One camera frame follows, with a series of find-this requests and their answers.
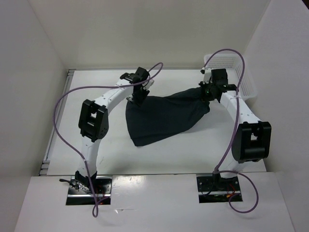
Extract dark navy shorts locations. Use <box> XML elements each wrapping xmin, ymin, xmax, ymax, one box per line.
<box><xmin>125</xmin><ymin>87</ymin><xmax>210</xmax><ymax>147</ymax></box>

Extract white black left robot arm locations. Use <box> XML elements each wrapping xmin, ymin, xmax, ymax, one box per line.
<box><xmin>75</xmin><ymin>67</ymin><xmax>154</xmax><ymax>193</ymax></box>

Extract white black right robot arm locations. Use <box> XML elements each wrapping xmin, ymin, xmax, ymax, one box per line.
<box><xmin>199</xmin><ymin>68</ymin><xmax>271</xmax><ymax>190</ymax></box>

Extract white plastic mesh basket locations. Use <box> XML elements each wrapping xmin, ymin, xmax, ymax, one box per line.
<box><xmin>206</xmin><ymin>51</ymin><xmax>257</xmax><ymax>101</ymax></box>

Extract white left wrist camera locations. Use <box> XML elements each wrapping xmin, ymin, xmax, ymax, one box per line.
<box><xmin>143</xmin><ymin>79</ymin><xmax>154</xmax><ymax>90</ymax></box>

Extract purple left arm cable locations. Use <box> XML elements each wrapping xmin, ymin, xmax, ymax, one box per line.
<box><xmin>53</xmin><ymin>62</ymin><xmax>164</xmax><ymax>218</ymax></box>

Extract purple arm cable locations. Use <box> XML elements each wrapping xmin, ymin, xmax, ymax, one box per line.
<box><xmin>53</xmin><ymin>62</ymin><xmax>164</xmax><ymax>218</ymax></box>
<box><xmin>201</xmin><ymin>48</ymin><xmax>259</xmax><ymax>213</ymax></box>

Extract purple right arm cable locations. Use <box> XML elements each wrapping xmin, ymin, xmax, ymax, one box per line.
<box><xmin>201</xmin><ymin>48</ymin><xmax>259</xmax><ymax>213</ymax></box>

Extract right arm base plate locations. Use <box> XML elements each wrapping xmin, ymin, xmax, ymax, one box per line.
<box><xmin>196</xmin><ymin>174</ymin><xmax>243</xmax><ymax>203</ymax></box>

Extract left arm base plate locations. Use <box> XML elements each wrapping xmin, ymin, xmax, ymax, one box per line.
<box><xmin>59</xmin><ymin>176</ymin><xmax>112</xmax><ymax>206</ymax></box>

